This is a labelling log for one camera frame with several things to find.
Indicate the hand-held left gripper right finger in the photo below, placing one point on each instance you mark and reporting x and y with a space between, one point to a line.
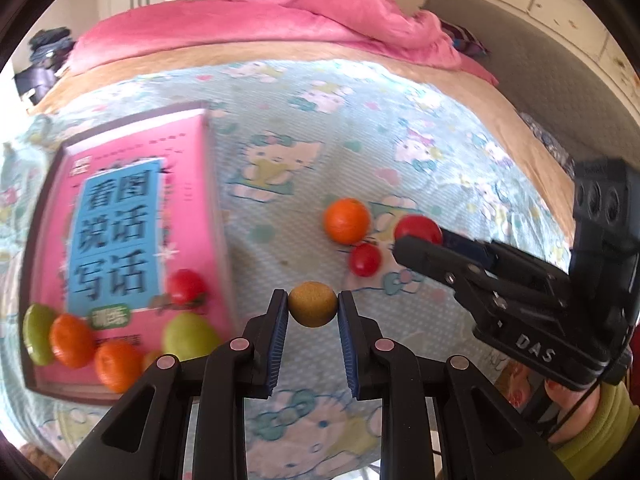
350 350

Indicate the small orange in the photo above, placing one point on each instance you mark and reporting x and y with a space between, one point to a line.
117 366
72 341

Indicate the dark patterned cloth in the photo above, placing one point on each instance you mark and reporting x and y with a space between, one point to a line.
545 140

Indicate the grey upholstered headboard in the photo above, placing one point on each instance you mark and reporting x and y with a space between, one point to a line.
525 60

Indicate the large orange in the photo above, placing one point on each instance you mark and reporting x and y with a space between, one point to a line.
346 220

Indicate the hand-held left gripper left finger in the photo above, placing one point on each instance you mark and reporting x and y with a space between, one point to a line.
277 345

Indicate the pink picture book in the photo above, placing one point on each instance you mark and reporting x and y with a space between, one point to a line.
190 185

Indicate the red tomato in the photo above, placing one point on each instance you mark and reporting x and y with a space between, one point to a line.
186 286
365 259
415 227

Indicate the green mango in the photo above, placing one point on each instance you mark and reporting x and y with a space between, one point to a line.
189 335
37 332

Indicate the beige bed cover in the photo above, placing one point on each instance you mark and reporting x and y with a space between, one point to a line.
510 110

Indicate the dark clothes pile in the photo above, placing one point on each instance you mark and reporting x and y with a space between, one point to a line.
40 75

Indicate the purple patterned pillow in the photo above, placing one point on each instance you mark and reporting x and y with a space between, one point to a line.
467 40

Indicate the small yellow fruit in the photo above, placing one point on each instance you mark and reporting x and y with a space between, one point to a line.
150 360
312 304

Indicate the white patterned wardrobe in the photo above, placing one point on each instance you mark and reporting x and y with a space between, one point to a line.
575 0

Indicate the person's right hand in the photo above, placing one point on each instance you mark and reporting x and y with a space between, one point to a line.
570 407

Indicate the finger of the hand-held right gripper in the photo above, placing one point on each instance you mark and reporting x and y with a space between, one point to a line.
425 255
472 250

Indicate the pink quilt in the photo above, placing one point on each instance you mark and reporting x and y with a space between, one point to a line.
300 15

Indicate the person's right forearm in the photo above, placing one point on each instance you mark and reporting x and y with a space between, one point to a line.
605 435

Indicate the cartoon cat printed bedsheet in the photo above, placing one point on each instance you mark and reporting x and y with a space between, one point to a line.
300 170

